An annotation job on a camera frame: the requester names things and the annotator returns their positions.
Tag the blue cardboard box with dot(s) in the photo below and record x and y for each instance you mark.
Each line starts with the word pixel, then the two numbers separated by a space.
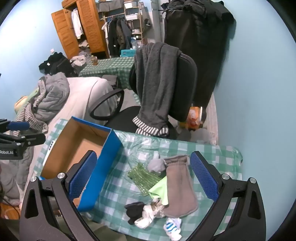
pixel 111 160

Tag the light grey sock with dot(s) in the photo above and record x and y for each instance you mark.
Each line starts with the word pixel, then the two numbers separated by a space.
pixel 157 165

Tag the grey fleece mitten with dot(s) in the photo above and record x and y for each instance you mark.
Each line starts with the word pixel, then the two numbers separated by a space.
pixel 180 187

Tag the clothes rack with garments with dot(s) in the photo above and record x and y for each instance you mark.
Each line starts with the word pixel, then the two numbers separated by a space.
pixel 120 32

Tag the grey fleece garment striped cuffs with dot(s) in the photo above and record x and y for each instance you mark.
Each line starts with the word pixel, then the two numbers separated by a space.
pixel 157 81

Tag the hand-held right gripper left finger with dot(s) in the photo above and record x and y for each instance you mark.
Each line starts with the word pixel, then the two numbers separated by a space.
pixel 83 171

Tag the black bag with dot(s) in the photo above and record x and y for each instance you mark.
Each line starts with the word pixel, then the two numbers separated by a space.
pixel 57 64

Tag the green checked tablecloth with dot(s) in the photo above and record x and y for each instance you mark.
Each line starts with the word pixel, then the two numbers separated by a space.
pixel 136 148

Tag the white cloth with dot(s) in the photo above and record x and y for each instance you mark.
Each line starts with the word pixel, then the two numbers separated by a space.
pixel 148 215

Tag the wooden louvred wardrobe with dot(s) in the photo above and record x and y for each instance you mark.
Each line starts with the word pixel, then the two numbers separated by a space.
pixel 91 25

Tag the light green cloth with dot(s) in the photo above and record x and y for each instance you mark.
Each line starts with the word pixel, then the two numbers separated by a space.
pixel 160 190

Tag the table with green checked cloth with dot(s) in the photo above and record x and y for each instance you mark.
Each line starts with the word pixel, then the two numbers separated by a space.
pixel 111 66

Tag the bed with white sheet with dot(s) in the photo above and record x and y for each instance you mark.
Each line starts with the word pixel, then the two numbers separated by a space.
pixel 85 90

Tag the green orange plush toy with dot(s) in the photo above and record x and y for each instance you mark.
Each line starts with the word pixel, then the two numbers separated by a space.
pixel 23 99

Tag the black office chair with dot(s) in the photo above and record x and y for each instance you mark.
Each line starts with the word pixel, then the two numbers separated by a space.
pixel 185 92

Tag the blue plastic crate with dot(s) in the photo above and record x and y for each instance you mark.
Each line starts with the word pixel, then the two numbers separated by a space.
pixel 127 53

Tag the grey white clothes pile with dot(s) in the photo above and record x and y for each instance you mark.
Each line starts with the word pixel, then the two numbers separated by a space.
pixel 79 60

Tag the white card with dots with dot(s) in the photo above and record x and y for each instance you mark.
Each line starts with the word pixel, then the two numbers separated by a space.
pixel 49 150

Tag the grey white striped garment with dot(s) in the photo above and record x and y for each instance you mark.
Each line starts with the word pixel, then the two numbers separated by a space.
pixel 30 115

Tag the green bubble wrap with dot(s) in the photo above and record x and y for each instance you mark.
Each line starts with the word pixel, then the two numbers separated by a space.
pixel 142 177

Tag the black sock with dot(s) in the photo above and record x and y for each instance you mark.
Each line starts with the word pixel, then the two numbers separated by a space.
pixel 134 212

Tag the black hanging coat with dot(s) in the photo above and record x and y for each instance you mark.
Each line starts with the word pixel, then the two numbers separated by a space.
pixel 196 34

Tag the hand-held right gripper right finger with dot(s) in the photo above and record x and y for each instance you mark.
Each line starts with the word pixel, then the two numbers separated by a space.
pixel 204 176

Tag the yellow liquid bottle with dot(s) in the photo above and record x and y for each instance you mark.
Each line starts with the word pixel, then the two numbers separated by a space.
pixel 94 60

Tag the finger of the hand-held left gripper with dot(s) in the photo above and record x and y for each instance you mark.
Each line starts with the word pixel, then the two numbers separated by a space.
pixel 18 126
pixel 32 138

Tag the blue striped white sock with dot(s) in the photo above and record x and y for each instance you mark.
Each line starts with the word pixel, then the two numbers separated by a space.
pixel 172 228

